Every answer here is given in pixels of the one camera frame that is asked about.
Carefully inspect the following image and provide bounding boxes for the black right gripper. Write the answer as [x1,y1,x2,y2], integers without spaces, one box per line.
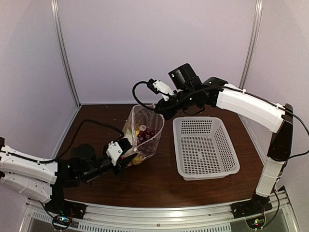
[154,87,196,120]

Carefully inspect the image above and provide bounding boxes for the yellow toy fruit front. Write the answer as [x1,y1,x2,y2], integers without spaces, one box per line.
[132,156,144,165]

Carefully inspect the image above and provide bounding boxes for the dark red toy grapes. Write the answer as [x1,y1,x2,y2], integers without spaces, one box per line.
[137,129,155,156]

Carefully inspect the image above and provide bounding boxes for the clear zip top bag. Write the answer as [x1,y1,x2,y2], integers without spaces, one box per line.
[123,105,165,166]

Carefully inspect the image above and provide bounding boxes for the white perforated plastic basket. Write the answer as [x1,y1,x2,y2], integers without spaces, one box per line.
[172,116,240,181]

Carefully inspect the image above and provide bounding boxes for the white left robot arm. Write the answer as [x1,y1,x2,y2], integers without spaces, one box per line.
[0,138,137,215]

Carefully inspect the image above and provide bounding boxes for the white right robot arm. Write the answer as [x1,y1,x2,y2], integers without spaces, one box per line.
[147,63,293,214]

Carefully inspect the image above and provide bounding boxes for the left round circuit board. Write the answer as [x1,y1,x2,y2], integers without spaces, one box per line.
[52,215,72,230]

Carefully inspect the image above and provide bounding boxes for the round circuit board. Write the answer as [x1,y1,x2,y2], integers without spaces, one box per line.
[246,215,266,230]
[52,215,72,230]

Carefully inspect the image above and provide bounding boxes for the right round circuit board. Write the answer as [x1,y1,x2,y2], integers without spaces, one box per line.
[246,215,266,230]

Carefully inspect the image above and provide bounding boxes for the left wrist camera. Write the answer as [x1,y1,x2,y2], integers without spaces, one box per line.
[103,137,132,166]

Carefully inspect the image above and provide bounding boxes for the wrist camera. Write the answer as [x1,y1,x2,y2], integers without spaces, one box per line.
[103,137,132,166]
[147,79,175,102]

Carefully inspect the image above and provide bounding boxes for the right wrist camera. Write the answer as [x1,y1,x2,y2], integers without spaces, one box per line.
[147,79,175,102]

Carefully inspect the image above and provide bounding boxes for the black left camera cable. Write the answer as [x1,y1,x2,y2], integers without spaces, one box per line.
[36,119,126,165]

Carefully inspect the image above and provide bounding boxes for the black camera cable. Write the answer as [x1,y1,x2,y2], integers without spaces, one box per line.
[132,81,309,160]
[36,119,126,165]

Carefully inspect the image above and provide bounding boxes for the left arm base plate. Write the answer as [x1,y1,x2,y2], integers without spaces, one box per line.
[45,201,86,219]

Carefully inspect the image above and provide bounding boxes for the right aluminium frame post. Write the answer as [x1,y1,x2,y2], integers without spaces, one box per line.
[239,0,263,88]

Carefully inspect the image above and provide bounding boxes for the aluminium frame post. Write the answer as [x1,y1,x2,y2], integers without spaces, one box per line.
[239,0,263,88]
[51,0,81,108]

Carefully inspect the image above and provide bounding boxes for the black right camera cable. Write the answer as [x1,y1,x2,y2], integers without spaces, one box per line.
[132,81,309,160]

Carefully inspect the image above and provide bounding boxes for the front aluminium rail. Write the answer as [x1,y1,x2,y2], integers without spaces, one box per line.
[17,190,300,232]

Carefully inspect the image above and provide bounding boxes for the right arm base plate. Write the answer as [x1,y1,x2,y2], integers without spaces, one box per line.
[231,199,273,219]

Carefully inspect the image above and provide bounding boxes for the left aluminium frame post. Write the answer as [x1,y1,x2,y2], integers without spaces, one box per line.
[51,0,81,108]

